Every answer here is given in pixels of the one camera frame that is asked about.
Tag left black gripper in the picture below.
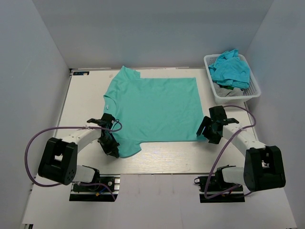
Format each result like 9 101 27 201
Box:
98 132 120 158

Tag teal green t shirt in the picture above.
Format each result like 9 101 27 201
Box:
103 66 205 158

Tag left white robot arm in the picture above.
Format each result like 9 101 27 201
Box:
38 113 120 190

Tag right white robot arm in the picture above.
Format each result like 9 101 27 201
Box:
196 105 286 199

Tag grey garment in basket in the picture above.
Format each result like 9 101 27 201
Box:
213 83 243 97

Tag white plastic basket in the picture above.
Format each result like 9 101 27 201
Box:
203 54 261 104

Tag blue t shirt in basket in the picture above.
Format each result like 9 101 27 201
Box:
208 49 250 89

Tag blue label sticker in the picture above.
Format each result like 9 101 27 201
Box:
72 71 90 76

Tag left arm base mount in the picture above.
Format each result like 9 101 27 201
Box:
69 175 121 202

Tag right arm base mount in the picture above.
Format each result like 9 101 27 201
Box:
194 176 245 204

